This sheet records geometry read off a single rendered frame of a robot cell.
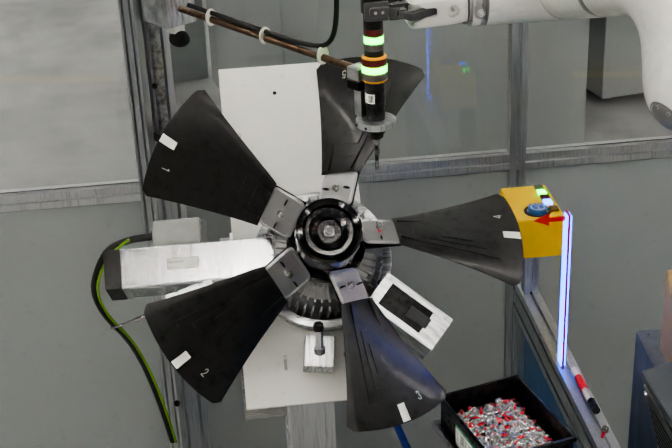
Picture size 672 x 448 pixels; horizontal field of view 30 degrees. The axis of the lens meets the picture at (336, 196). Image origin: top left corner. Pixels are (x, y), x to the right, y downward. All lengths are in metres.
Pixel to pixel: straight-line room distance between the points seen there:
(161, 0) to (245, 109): 0.27
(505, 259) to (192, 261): 0.58
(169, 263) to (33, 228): 0.75
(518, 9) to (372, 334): 0.61
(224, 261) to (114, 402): 1.00
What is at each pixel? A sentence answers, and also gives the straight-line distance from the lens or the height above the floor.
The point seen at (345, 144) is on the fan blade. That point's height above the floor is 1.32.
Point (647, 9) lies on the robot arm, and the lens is 1.80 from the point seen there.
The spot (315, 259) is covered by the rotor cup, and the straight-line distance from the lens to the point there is 2.18.
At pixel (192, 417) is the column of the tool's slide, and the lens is 3.13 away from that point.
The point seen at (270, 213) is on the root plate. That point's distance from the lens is 2.27.
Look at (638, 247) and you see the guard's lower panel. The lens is 3.26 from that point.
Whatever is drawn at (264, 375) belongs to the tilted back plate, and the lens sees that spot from 2.43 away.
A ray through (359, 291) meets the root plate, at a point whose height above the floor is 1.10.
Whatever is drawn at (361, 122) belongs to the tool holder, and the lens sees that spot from 2.16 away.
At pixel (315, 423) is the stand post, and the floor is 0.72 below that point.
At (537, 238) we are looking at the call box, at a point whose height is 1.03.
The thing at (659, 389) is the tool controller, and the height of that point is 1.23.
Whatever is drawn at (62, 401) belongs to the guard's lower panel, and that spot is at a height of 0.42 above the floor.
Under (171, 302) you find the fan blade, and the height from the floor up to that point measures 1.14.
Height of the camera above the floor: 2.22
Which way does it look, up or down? 25 degrees down
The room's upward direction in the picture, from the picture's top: 3 degrees counter-clockwise
